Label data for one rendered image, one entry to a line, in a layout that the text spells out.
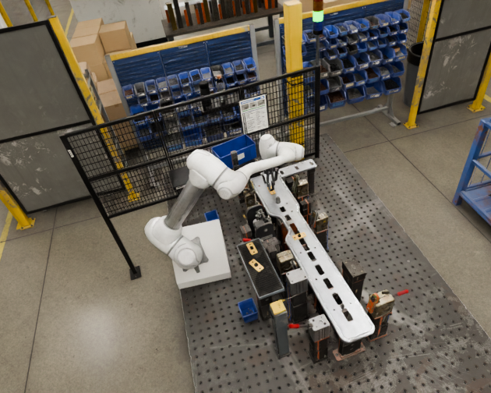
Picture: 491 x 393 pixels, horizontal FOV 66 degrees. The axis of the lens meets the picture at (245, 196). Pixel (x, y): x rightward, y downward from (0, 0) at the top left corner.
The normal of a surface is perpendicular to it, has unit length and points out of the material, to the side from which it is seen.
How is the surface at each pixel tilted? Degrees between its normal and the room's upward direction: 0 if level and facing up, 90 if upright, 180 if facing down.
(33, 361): 0
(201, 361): 0
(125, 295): 0
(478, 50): 91
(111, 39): 90
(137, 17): 90
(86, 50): 90
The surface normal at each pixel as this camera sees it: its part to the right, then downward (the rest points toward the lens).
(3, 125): 0.22, 0.66
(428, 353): -0.12, -0.73
